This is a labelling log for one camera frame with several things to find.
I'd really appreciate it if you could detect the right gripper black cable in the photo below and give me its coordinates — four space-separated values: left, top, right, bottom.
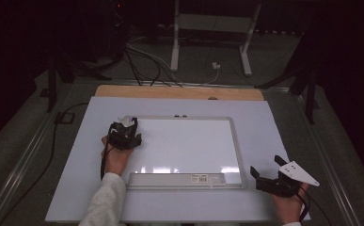
295 185 333 226

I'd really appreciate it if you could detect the power strip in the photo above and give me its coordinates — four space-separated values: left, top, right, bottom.
254 29 297 37

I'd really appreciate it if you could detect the large white sheet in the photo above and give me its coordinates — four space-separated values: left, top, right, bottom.
44 95 311 224

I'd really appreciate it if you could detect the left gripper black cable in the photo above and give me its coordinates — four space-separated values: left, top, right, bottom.
100 141 115 181

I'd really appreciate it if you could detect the grey metal stand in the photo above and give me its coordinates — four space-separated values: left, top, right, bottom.
169 0 262 77

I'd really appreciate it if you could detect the white cable with plug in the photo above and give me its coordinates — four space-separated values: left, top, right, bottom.
125 41 222 87

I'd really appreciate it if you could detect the silver framed whiteboard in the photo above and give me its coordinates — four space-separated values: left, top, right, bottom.
124 116 248 191

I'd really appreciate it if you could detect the person's right hand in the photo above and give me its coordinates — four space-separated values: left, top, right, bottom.
269 183 311 225

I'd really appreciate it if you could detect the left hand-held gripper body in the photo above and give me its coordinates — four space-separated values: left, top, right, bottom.
107 115 143 152

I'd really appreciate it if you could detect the black floor box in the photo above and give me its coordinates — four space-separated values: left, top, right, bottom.
54 111 76 124

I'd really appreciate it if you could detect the bundle of black cables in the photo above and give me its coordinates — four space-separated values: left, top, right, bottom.
123 46 184 89

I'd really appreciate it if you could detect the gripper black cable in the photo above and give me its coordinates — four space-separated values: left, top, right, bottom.
100 141 115 181
295 185 333 226

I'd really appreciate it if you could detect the long black floor cable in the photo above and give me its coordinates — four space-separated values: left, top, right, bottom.
0 102 90 226

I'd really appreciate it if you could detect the black tripod stand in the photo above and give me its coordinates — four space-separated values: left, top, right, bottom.
45 51 112 114
254 31 321 125

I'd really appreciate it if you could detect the aluminium floor rail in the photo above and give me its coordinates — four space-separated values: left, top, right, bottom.
258 86 361 226
0 79 80 226

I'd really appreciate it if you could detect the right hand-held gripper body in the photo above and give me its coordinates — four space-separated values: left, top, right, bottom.
255 160 321 199

